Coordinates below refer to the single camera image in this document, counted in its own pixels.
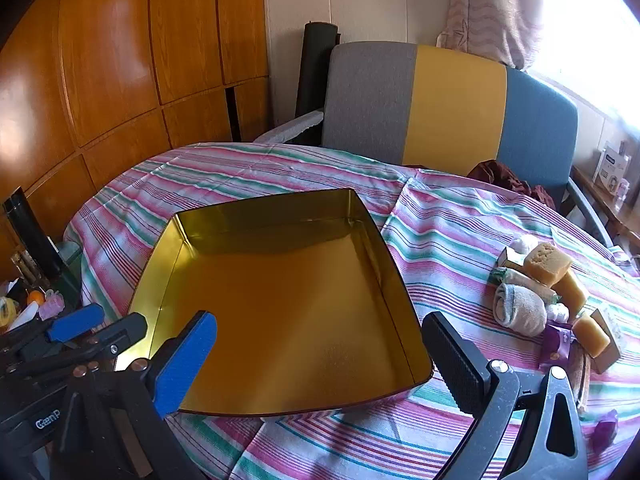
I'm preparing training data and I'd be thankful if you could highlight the maroon cloth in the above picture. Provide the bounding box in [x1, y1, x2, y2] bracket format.
[467, 159, 557, 208]

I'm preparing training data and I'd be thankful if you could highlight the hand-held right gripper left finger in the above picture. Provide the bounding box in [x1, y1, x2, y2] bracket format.
[50, 310, 218, 480]

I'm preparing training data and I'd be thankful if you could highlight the pale sock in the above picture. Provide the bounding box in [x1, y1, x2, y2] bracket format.
[492, 280, 548, 337]

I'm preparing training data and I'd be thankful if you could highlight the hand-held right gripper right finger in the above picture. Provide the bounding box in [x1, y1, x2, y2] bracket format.
[421, 311, 590, 480]

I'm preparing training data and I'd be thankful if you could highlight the wooden wardrobe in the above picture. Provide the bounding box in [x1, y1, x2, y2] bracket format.
[0, 0, 273, 281]

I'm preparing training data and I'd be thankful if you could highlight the white printed carton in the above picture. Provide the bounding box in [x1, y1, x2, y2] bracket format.
[592, 141, 632, 193]

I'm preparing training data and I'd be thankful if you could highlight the black rolled mat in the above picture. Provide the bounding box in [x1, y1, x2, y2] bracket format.
[295, 21, 342, 120]

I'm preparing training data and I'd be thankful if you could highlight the black cylinder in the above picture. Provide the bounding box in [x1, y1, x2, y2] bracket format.
[2, 186, 63, 281]

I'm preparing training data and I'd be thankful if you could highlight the small white sock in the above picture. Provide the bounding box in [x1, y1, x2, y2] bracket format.
[510, 234, 540, 257]

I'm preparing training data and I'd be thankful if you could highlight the white tube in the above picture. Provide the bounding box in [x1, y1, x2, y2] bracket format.
[7, 302, 41, 332]

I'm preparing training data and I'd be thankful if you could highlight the grey yellow blue chair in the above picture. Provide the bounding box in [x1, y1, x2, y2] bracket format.
[254, 42, 618, 248]

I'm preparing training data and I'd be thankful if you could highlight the nut topped cake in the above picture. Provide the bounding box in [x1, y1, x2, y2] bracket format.
[522, 241, 573, 288]

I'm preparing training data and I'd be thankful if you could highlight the white cardboard box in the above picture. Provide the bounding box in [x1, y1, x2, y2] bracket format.
[590, 306, 628, 375]

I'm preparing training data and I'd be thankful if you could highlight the textured cake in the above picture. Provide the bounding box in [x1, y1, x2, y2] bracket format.
[567, 342, 593, 413]

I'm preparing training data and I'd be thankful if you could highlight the wooden side table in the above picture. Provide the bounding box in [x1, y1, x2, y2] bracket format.
[570, 165, 640, 241]

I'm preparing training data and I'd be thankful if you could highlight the purple snack packet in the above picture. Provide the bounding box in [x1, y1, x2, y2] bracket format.
[540, 322, 576, 363]
[592, 409, 621, 448]

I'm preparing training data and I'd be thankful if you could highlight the pink patterned curtain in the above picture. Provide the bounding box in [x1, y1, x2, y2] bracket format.
[437, 0, 546, 71]

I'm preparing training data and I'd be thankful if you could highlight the gold metal tin box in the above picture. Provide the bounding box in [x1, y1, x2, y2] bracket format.
[124, 187, 435, 418]

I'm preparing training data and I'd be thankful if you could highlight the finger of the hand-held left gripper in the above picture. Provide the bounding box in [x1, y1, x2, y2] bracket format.
[0, 304, 106, 366]
[0, 313, 149, 396]

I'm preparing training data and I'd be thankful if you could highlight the small cardboard box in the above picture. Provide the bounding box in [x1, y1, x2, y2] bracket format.
[496, 247, 528, 272]

